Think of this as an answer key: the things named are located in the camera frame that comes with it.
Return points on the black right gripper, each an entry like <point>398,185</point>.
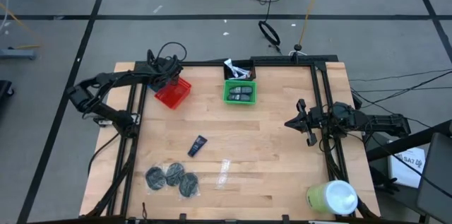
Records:
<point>316,119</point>

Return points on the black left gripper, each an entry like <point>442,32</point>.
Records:
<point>162,72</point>

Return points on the dark grey oval case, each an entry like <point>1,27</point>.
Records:
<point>239,98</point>
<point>240,90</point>

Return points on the clear plastic bag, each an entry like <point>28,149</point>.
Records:
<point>223,174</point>

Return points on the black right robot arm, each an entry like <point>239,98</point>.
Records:
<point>381,125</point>

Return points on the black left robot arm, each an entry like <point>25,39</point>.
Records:
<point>106,79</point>

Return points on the red plastic basket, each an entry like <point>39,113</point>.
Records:
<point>174,95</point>

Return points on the green plastic basket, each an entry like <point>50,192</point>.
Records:
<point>225,91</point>

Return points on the black plastic basket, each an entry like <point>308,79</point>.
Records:
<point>247,65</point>

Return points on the dark blue flat packet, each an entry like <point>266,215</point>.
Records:
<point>197,145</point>

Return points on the green bottle with white cap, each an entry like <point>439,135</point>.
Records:
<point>318,197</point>

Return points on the small black knob stand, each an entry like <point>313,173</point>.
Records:
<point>298,47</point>

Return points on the black round wrapped pad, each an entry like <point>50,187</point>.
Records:
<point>189,184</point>
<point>175,174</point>
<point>155,178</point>

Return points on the white printed cardboard box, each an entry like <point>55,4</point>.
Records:
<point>406,171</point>

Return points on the black diagonal bar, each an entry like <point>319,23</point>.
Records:
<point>423,137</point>

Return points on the black flat panel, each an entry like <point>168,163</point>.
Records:
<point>438,181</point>

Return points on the grey metal bar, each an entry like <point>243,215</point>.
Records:
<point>17,54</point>

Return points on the black object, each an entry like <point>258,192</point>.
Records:
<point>4,89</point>

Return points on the black aluminium table frame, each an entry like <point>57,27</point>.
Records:
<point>205,64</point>

